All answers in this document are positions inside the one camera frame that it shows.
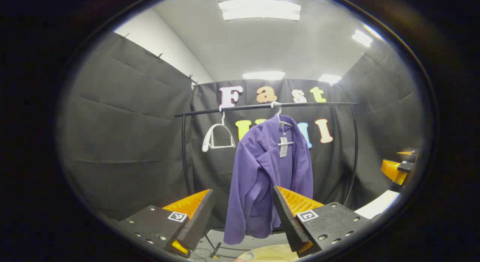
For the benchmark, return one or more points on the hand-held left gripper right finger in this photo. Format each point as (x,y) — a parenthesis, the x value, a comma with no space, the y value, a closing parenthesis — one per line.
(287,220)

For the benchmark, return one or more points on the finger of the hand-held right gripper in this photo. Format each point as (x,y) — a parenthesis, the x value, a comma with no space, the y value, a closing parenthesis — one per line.
(408,154)
(392,170)

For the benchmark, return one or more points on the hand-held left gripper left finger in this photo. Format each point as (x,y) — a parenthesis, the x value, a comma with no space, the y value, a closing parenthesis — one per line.
(198,220)

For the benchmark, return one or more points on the cream laundry hamper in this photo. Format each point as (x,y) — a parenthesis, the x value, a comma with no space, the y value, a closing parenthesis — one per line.
(270,253)

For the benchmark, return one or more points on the purple knit cardigan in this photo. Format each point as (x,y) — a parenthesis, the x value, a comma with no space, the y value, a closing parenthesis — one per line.
(255,179)

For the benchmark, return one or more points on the white plastic hanger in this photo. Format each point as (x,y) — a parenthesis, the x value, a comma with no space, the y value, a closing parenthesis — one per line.
(206,141)

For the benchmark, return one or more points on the black metal clothes rack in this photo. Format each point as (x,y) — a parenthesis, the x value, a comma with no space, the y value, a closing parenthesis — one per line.
(232,108)

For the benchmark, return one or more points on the white flat sheet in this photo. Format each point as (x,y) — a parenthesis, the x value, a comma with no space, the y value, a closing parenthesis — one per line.
(377,205)

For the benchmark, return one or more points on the white paper garment tag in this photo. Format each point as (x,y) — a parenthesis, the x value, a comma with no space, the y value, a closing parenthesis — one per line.
(284,147)

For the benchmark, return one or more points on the black backdrop cloth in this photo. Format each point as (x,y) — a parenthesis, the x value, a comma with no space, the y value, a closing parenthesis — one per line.
(131,123)

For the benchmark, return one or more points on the large ceiling light panel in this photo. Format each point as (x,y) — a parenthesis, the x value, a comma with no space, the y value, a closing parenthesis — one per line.
(259,9)

